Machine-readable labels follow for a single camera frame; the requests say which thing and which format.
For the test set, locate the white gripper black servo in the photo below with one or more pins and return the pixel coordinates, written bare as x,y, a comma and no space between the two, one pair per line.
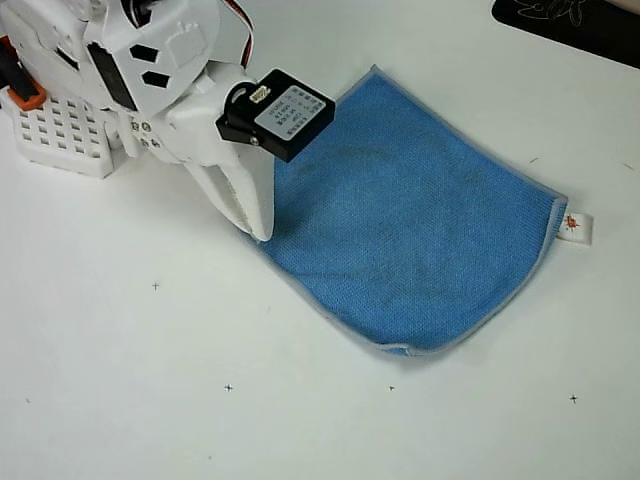
197,131

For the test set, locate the black mat with drawing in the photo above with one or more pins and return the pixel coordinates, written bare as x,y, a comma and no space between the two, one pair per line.
590,25

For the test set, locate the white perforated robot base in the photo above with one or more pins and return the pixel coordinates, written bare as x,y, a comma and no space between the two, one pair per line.
60,130

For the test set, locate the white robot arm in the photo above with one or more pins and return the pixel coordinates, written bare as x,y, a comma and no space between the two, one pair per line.
165,55

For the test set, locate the blue microfiber cloth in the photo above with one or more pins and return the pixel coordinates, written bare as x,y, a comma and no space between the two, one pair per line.
400,225

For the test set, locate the orange and black clamp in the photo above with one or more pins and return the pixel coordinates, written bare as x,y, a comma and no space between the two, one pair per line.
22,87

